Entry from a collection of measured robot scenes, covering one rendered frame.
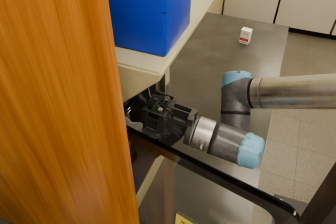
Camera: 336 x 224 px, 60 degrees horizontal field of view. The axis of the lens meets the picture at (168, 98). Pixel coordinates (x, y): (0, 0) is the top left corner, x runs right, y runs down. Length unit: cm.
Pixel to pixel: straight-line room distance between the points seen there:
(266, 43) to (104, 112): 134
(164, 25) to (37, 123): 21
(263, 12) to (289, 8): 28
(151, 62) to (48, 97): 13
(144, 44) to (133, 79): 5
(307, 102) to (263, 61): 78
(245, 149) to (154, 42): 35
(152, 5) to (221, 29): 132
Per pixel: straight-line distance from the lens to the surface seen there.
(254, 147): 64
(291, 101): 69
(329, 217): 158
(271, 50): 154
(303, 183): 222
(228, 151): 64
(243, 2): 368
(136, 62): 38
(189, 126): 64
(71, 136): 39
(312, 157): 239
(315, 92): 67
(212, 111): 113
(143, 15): 36
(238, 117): 73
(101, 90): 29
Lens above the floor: 172
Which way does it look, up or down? 42 degrees down
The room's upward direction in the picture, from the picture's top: straight up
